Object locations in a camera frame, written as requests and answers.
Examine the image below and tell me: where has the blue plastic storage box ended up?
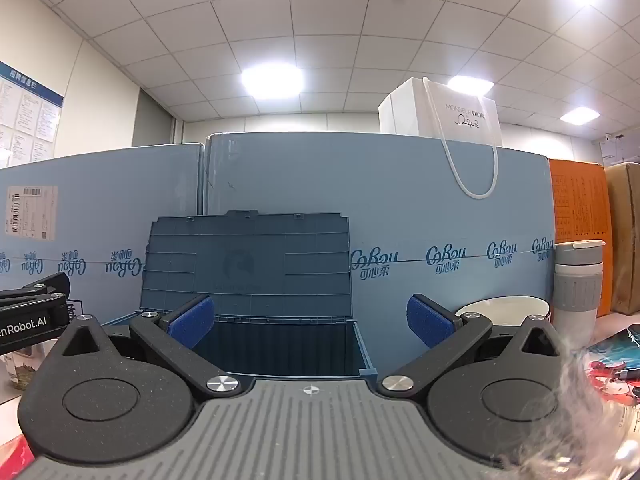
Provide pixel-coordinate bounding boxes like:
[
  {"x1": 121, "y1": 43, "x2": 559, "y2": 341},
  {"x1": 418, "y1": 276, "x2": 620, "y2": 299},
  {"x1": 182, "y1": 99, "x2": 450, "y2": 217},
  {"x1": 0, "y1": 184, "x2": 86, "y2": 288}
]
[{"x1": 102, "y1": 210, "x2": 378, "y2": 386}]

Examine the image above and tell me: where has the large blue carton with label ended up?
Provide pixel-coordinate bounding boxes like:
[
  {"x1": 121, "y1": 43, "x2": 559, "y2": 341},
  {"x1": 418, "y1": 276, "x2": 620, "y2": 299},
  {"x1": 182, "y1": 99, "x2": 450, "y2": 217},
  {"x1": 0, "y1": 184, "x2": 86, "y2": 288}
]
[{"x1": 0, "y1": 142, "x2": 206, "y2": 323}]

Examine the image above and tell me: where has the glass jar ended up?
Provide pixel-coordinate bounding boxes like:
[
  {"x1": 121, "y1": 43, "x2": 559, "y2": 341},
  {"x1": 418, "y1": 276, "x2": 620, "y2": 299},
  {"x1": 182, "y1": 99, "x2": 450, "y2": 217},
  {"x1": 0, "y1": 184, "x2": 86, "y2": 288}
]
[{"x1": 0, "y1": 347, "x2": 41, "y2": 392}]

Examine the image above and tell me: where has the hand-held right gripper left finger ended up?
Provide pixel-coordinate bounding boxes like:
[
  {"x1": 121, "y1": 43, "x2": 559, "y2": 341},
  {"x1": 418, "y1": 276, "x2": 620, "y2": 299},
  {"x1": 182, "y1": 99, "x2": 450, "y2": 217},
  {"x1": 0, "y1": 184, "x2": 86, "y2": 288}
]
[{"x1": 54, "y1": 294, "x2": 242, "y2": 403}]

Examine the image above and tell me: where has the orange carton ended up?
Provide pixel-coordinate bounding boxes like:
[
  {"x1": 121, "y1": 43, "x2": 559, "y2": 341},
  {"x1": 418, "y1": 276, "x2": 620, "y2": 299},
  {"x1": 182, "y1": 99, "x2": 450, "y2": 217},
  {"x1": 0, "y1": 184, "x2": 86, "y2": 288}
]
[{"x1": 549, "y1": 158, "x2": 615, "y2": 318}]

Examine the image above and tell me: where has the brown cardboard box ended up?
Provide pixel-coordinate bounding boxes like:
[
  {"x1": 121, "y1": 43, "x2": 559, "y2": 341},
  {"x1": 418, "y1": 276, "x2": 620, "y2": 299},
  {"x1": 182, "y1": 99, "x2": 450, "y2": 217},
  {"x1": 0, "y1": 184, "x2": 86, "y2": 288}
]
[{"x1": 605, "y1": 161, "x2": 640, "y2": 315}]

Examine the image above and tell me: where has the wall poster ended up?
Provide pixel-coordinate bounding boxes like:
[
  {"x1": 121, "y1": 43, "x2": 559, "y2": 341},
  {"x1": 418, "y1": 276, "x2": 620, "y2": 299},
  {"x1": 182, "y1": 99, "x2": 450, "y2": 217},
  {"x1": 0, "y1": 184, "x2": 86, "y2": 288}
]
[{"x1": 0, "y1": 60, "x2": 65, "y2": 168}]

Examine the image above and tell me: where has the grey and white tumbler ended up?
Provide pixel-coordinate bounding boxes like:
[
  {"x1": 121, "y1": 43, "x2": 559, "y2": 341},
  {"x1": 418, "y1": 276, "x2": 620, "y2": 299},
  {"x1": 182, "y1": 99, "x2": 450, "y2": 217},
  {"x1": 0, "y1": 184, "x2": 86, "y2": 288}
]
[{"x1": 552, "y1": 240, "x2": 608, "y2": 332}]

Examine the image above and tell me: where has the colourful printed mat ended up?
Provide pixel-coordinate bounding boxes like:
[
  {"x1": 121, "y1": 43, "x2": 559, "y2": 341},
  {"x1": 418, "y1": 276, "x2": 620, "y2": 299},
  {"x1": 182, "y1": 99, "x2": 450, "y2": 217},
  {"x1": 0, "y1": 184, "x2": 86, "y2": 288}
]
[{"x1": 585, "y1": 322, "x2": 640, "y2": 411}]

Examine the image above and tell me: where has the grey fluffy tuft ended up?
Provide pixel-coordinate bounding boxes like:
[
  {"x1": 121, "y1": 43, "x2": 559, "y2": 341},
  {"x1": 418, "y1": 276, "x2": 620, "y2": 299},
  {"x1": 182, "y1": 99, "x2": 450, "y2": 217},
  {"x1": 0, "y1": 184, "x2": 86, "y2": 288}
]
[{"x1": 520, "y1": 340, "x2": 640, "y2": 480}]

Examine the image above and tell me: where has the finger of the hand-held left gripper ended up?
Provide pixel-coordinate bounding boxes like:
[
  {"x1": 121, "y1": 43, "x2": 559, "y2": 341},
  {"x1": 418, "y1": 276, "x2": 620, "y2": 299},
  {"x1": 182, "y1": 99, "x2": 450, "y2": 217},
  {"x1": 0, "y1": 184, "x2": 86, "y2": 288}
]
[{"x1": 0, "y1": 272, "x2": 71, "y2": 311}]

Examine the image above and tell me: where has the red printed sheet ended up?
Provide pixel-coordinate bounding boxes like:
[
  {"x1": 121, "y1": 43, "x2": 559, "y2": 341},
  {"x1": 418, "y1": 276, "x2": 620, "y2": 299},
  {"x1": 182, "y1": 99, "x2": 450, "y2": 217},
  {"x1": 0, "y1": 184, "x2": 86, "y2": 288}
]
[{"x1": 0, "y1": 435, "x2": 36, "y2": 480}]

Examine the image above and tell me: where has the white bowl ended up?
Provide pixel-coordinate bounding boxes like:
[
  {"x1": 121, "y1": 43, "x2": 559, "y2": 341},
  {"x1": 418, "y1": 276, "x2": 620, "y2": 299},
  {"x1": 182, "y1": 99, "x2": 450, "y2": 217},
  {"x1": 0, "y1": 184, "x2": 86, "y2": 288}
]
[{"x1": 455, "y1": 296, "x2": 553, "y2": 328}]

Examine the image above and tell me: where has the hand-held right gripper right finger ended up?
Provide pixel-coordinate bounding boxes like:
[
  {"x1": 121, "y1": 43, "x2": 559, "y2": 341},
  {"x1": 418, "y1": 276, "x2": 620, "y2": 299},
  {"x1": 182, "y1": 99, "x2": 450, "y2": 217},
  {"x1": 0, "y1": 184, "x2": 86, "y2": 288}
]
[{"x1": 376, "y1": 294, "x2": 567, "y2": 403}]

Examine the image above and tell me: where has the white paper bag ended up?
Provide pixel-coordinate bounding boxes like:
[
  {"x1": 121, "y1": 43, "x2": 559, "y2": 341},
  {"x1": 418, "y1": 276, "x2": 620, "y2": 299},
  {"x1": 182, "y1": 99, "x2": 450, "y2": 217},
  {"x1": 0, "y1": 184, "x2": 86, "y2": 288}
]
[{"x1": 377, "y1": 76, "x2": 503, "y2": 198}]

